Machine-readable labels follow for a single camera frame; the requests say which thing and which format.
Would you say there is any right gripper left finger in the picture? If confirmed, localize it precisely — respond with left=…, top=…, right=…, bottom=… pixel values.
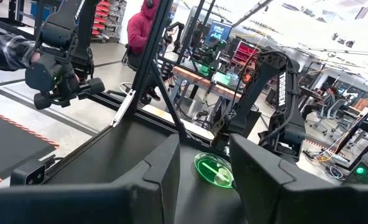
left=0, top=133, right=181, bottom=224

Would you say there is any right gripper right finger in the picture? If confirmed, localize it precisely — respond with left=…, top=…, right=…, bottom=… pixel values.
left=229, top=133, right=368, bottom=224

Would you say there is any small green transparent plate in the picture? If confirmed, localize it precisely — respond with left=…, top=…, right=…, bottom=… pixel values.
left=193, top=152, right=234, bottom=189

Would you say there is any person's forearm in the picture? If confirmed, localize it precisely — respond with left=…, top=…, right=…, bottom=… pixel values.
left=0, top=33, right=35, bottom=72

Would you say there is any computer tower with green lights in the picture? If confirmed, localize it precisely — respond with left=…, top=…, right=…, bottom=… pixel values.
left=345, top=154, right=368, bottom=185

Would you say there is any office chair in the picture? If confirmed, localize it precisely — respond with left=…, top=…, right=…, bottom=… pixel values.
left=310, top=98, right=348, bottom=133

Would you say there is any person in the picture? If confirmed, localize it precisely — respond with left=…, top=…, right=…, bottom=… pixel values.
left=126, top=0, right=163, bottom=105
left=300, top=85, right=339, bottom=121

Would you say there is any black floor mat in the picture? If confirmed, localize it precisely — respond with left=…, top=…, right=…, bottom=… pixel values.
left=0, top=107, right=60, bottom=181

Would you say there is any wooden workbench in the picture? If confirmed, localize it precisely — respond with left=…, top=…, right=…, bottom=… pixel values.
left=171, top=65, right=244, bottom=101

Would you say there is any rack of red bins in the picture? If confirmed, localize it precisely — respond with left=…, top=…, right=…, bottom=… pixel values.
left=232, top=40, right=260, bottom=68

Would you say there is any person's hand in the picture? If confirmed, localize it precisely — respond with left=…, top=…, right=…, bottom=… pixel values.
left=30, top=51, right=42, bottom=65

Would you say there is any shelf with red bins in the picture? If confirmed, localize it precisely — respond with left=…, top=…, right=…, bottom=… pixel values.
left=90, top=0, right=127, bottom=43

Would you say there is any computer monitor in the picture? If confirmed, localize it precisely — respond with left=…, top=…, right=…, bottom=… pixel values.
left=205, top=21, right=233, bottom=44

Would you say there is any black table-level camera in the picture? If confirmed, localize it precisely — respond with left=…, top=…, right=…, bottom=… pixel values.
left=9, top=160, right=47, bottom=187

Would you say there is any silver frame bracket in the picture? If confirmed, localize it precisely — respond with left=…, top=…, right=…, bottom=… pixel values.
left=111, top=89, right=137, bottom=128

